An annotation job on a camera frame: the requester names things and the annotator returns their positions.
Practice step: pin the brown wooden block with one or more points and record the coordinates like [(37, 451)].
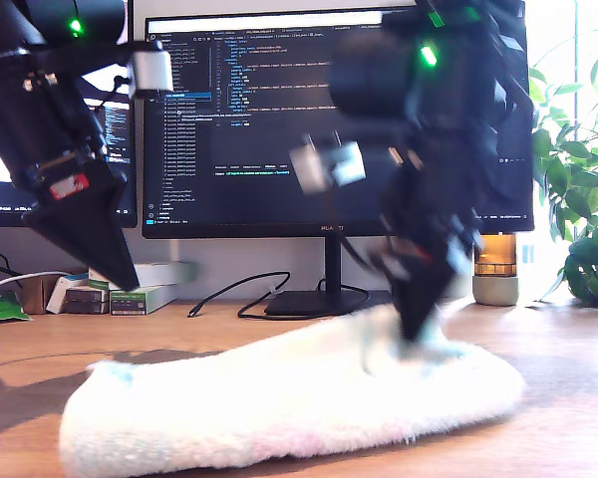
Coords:
[(35, 294)]

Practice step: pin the pale grey wrist camera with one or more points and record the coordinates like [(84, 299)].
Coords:
[(152, 70), (344, 164)]

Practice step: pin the green and white long box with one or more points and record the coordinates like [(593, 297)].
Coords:
[(144, 301)]

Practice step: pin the dark brown small box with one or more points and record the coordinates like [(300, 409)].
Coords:
[(85, 301)]

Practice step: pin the green leafy houseplant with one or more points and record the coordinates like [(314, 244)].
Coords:
[(578, 189)]

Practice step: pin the black monitor with terminal windows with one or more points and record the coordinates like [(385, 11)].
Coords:
[(117, 124)]

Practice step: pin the small white blue box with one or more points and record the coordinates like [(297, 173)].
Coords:
[(55, 298)]

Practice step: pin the black monitor stand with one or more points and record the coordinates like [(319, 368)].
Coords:
[(334, 269)]

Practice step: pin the pastel checked fluffy tea towel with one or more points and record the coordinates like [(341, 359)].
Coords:
[(279, 408)]

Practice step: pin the amber glass lamp grey base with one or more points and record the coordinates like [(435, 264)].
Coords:
[(498, 294)]

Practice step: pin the green plastic packet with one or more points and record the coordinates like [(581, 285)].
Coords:
[(0, 309)]

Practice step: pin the black Huawei monitor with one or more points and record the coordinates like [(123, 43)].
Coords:
[(259, 199)]

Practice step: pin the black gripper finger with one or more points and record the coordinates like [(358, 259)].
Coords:
[(94, 229), (421, 294)]

